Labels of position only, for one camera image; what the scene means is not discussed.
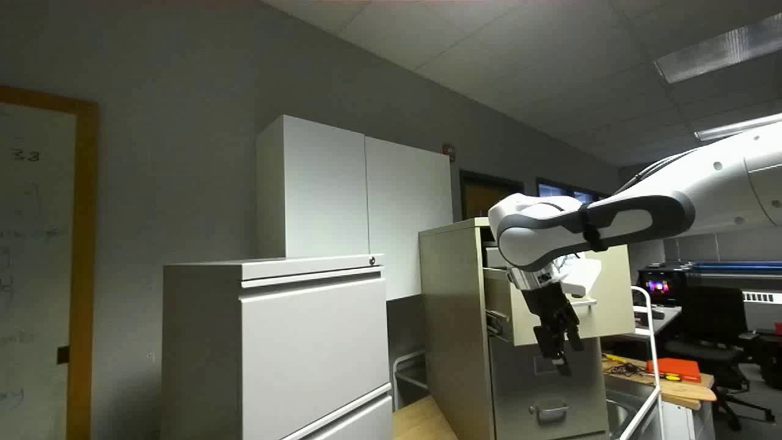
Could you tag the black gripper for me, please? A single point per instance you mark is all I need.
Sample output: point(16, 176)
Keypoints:
point(551, 307)

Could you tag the beige filing cabinet drawer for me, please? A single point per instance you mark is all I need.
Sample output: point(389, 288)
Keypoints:
point(612, 302)
point(521, 393)

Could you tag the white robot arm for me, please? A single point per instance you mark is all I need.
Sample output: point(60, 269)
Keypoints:
point(552, 233)

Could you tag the white metal tube rack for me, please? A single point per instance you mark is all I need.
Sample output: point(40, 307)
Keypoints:
point(653, 359)

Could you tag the black monitor with pink glow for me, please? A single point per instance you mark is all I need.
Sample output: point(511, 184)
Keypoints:
point(660, 288)

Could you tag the beige metal filing cabinet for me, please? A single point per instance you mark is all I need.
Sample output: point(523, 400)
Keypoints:
point(452, 327)

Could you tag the orange tool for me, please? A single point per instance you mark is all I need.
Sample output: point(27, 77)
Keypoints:
point(678, 370)

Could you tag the dark window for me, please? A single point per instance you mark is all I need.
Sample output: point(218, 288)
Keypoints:
point(562, 192)

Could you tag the black office chair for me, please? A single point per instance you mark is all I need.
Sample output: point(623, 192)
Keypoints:
point(712, 315)

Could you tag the dark wooden door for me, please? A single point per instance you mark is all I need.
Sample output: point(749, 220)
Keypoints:
point(483, 196)

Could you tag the grey lateral file cabinet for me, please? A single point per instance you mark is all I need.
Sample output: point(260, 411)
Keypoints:
point(308, 351)

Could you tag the white tall storage cabinet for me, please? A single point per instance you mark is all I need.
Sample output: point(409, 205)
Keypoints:
point(349, 196)

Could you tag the rectangular ceiling light panel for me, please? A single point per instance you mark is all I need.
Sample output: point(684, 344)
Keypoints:
point(716, 49)
point(737, 126)

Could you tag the wood framed whiteboard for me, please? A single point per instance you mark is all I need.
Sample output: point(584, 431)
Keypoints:
point(37, 261)

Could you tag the white metal tube frame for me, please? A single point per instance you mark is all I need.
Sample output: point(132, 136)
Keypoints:
point(398, 374)

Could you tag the small black wall switch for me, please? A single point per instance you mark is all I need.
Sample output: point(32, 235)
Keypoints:
point(61, 355)

